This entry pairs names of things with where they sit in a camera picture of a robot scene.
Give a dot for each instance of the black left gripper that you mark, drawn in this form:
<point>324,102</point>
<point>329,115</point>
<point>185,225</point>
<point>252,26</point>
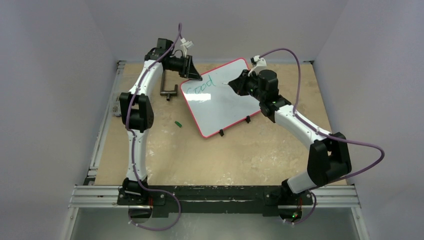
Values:
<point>188,70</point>

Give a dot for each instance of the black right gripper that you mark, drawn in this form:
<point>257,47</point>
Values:
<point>243,84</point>

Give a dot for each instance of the pink framed whiteboard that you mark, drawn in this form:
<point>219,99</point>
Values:
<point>215,106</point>

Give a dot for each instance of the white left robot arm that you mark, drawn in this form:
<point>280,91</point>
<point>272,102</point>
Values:
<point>137,112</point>

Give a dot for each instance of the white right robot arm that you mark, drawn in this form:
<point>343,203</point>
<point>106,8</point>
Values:
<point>328,157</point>

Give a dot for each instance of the clear plastic screw box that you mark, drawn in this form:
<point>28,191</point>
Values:
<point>116,109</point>

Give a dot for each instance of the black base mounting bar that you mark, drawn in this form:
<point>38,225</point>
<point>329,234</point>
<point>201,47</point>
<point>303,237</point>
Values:
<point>266,200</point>

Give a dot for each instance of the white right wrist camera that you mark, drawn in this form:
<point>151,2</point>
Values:
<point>258,64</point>

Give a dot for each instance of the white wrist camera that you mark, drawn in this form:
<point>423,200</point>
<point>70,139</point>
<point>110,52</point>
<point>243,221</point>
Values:
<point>185,46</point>
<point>258,64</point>

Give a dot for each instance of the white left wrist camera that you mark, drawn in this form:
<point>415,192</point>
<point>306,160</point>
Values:
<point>185,46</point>

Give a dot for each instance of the dark metal pipe bracket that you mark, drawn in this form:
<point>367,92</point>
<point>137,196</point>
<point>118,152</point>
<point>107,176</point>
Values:
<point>168,94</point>

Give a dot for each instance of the aluminium frame rail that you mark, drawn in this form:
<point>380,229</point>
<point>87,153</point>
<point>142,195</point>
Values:
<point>106,196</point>

